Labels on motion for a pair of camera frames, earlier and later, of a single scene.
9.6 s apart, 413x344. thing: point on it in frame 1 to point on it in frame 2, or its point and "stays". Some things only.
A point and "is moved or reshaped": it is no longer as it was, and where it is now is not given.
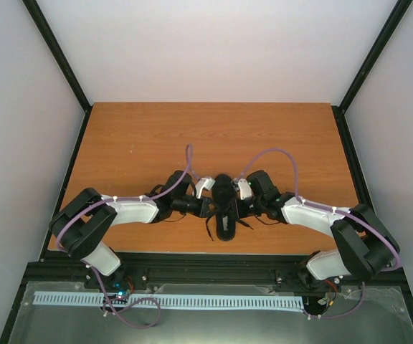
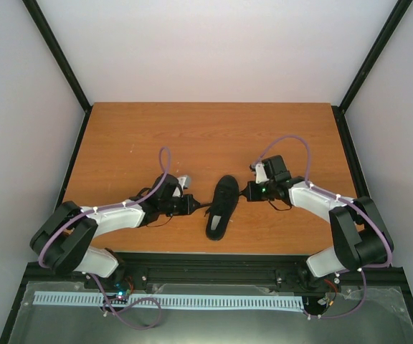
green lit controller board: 120,298 stays
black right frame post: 391,24 stays
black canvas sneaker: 224,203 is moved or reshaped
